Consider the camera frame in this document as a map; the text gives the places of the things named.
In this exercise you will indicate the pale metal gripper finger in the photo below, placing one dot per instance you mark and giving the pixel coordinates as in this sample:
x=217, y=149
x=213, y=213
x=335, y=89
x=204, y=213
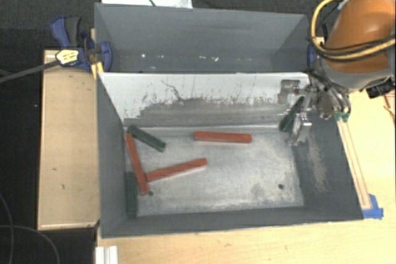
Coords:
x=301, y=131
x=289, y=88

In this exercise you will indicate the red-brown flat block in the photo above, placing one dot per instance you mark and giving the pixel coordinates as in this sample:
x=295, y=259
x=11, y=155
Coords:
x=222, y=137
x=176, y=170
x=136, y=164

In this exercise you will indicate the grey metal bin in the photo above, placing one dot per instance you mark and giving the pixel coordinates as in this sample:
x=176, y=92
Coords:
x=216, y=182

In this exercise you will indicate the dark green flat block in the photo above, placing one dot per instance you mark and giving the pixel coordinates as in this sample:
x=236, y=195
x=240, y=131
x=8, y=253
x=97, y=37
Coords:
x=131, y=194
x=147, y=138

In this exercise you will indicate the pale wood flat board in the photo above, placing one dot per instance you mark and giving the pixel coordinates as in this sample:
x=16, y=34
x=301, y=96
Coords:
x=68, y=145

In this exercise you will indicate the black cylinder on white bracket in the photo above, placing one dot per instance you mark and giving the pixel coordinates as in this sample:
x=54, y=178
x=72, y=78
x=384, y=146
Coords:
x=379, y=89

